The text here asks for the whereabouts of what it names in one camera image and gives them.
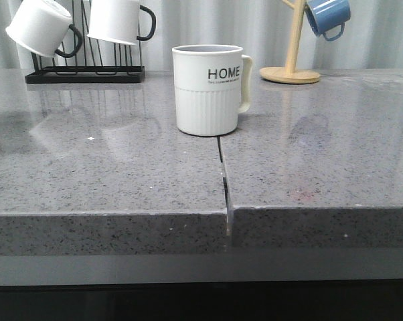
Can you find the white HOME ribbed mug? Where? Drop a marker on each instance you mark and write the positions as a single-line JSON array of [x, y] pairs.
[[212, 87]]

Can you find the wooden mug tree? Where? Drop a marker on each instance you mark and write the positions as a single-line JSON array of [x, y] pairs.
[[289, 74]]

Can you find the blue enamel mug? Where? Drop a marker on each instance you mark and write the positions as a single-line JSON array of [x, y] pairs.
[[327, 18]]

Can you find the black wire mug rack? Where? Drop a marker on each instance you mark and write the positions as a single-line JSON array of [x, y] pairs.
[[96, 62]]

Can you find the white mug black handle right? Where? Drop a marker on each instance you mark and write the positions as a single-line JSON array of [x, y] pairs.
[[118, 21]]

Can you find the white mug black handle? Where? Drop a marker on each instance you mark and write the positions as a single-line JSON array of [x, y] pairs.
[[118, 21], [41, 26]]

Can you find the white mug black handle left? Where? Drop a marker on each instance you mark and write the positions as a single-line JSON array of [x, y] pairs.
[[41, 26]]

